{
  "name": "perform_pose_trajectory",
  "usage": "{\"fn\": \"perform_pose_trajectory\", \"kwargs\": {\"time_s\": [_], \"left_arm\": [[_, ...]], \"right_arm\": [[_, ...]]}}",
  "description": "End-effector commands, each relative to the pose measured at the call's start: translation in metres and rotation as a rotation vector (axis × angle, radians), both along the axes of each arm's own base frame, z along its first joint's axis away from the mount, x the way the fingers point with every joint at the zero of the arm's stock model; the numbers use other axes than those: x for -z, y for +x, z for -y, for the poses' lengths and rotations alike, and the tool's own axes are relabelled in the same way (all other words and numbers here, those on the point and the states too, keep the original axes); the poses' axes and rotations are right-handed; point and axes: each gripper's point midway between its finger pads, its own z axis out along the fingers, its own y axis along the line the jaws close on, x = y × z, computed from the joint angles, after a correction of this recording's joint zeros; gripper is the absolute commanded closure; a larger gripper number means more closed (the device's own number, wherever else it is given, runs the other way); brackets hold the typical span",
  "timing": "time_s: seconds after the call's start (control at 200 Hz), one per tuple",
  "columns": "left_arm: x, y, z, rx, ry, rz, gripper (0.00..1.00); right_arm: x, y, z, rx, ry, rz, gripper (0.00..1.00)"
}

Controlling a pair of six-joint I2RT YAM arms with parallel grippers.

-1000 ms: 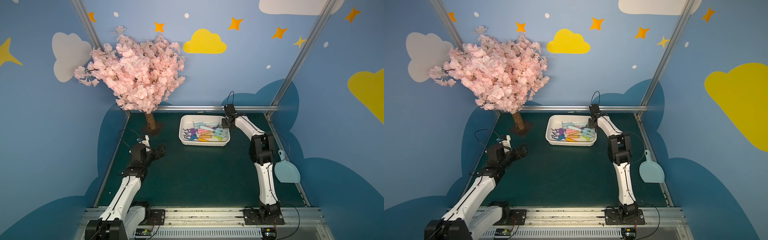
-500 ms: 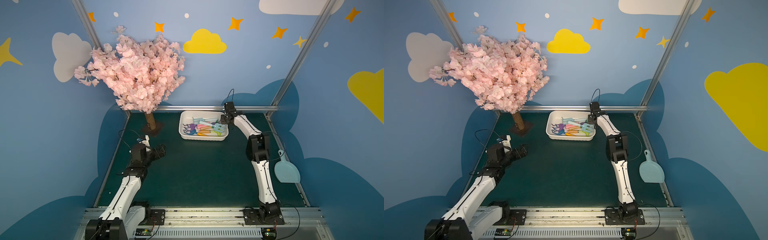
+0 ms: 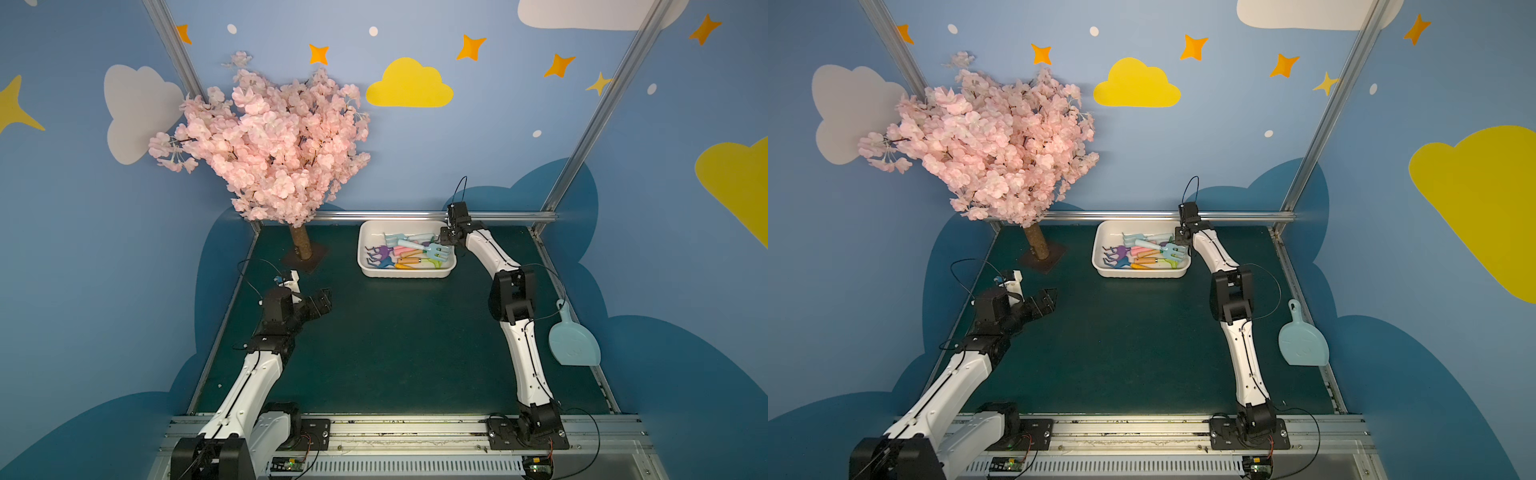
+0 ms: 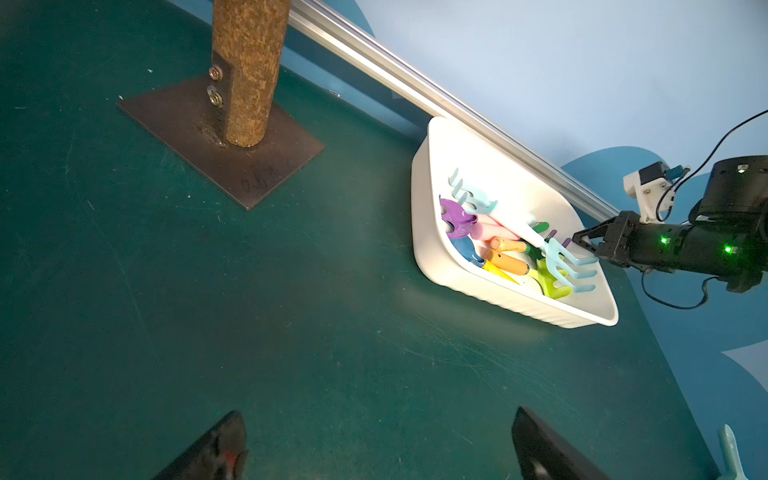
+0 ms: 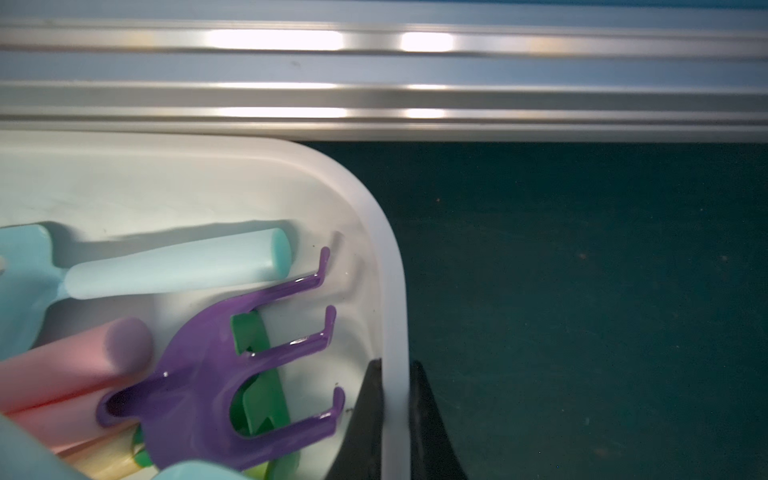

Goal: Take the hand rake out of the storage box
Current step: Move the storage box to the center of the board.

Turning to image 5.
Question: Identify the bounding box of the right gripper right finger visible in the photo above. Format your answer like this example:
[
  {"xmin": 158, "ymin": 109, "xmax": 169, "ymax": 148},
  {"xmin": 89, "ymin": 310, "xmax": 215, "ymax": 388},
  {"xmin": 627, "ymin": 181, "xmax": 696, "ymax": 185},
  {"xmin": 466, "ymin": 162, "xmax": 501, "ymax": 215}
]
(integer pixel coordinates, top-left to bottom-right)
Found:
[{"xmin": 409, "ymin": 360, "xmax": 468, "ymax": 480}]

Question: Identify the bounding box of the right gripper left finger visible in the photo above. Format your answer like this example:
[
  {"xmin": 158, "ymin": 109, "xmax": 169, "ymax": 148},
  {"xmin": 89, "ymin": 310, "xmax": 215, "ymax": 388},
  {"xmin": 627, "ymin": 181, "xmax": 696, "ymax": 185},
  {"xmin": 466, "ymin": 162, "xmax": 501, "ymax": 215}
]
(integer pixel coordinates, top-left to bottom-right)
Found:
[{"xmin": 326, "ymin": 359, "xmax": 384, "ymax": 480}]

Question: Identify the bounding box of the purple fork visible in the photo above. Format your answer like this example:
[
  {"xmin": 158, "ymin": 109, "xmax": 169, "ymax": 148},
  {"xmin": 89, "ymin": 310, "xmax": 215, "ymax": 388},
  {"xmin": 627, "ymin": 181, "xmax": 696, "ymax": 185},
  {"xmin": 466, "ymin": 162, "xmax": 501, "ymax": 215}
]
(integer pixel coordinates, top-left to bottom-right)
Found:
[{"xmin": 0, "ymin": 247, "xmax": 347, "ymax": 473}]

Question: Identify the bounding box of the light blue fork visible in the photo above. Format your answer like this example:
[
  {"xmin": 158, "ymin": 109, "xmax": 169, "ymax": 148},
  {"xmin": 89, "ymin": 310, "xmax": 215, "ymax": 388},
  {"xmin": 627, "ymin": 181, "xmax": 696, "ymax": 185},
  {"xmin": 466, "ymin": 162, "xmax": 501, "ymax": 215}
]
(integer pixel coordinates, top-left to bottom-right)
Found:
[
  {"xmin": 1, "ymin": 415, "xmax": 246, "ymax": 480},
  {"xmin": 1, "ymin": 224, "xmax": 293, "ymax": 359}
]

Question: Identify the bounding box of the white plastic storage box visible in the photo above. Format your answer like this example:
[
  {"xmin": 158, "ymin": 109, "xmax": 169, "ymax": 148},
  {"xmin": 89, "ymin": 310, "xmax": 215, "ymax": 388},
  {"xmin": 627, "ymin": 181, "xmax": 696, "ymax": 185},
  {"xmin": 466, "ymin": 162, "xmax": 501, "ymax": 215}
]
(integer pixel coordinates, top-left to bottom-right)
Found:
[{"xmin": 1, "ymin": 131, "xmax": 410, "ymax": 479}]

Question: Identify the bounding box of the green rake, wooden handle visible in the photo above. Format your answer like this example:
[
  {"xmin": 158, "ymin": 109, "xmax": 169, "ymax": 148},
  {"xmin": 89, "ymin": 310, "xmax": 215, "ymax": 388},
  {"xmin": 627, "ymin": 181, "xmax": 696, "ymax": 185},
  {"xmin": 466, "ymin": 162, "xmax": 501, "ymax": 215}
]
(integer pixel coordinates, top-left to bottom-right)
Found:
[{"xmin": 131, "ymin": 309, "xmax": 301, "ymax": 480}]

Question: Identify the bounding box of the purple rake, pink handle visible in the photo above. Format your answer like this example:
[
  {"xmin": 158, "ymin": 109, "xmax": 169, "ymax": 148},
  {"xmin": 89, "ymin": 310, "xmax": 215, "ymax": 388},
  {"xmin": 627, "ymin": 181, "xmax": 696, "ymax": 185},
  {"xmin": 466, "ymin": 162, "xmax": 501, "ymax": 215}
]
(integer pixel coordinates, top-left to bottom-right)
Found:
[{"xmin": 1, "ymin": 318, "xmax": 154, "ymax": 413}]

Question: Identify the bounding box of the aluminium frame back bar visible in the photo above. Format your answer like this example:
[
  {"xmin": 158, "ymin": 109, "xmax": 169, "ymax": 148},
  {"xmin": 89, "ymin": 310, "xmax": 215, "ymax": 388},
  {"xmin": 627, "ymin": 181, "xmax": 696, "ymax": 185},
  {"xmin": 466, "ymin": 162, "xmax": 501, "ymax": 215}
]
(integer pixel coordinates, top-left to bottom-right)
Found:
[{"xmin": 1, "ymin": 19, "xmax": 767, "ymax": 143}]

